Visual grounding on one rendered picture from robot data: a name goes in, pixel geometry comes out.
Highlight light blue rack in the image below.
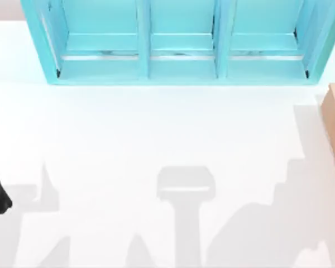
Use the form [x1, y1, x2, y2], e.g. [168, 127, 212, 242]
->
[20, 0, 335, 87]

